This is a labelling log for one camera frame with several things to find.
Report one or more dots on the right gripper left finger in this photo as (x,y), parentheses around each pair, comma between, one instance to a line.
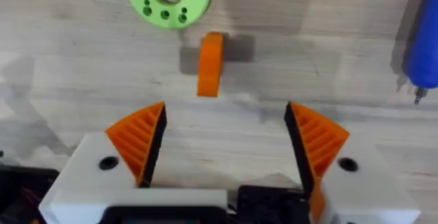
(102,162)

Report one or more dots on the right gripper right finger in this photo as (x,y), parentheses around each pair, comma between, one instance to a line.
(356,183)

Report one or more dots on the blue electric screwdriver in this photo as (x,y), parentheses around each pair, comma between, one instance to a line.
(423,42)

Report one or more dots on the orange ribbed wedge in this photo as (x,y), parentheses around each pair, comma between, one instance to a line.
(210,65)

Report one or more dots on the green disc with holes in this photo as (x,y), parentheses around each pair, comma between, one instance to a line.
(191,5)

